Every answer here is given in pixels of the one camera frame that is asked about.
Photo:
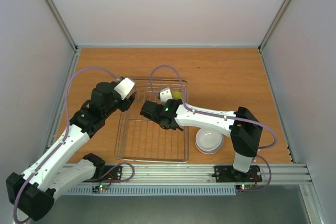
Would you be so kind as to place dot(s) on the yellow-green bowl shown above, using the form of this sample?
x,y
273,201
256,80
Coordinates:
x,y
177,95

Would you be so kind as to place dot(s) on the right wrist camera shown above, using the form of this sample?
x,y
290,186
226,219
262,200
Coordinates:
x,y
165,95

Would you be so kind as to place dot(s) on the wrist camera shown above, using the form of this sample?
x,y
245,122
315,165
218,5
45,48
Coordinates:
x,y
124,87
165,95

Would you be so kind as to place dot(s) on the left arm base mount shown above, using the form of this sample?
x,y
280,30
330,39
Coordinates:
x,y
106,174

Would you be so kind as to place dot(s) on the left circuit board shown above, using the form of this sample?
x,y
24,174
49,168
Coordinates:
x,y
99,188

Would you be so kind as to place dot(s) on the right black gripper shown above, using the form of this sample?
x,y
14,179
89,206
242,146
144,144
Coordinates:
x,y
172,103

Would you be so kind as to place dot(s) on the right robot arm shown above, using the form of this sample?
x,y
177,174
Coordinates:
x,y
241,126

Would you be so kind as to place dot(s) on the right circuit board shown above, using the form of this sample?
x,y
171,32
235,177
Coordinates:
x,y
243,187

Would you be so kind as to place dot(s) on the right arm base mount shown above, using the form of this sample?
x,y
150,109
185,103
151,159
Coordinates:
x,y
227,174

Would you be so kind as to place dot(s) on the circuit board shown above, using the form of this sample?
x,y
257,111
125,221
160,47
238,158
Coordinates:
x,y
99,188
243,187

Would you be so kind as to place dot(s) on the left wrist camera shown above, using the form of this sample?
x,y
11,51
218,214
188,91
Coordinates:
x,y
124,87

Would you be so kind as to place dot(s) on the wire dish rack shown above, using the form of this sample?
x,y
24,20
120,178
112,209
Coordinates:
x,y
139,139

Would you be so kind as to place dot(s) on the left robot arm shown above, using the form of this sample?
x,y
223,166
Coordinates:
x,y
35,190

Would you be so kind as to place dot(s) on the slotted cable duct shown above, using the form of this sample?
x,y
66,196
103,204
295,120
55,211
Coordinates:
x,y
156,190

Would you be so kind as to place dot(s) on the white bowl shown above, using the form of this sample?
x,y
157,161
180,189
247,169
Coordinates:
x,y
208,141

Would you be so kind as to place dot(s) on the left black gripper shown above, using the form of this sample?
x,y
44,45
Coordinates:
x,y
128,103

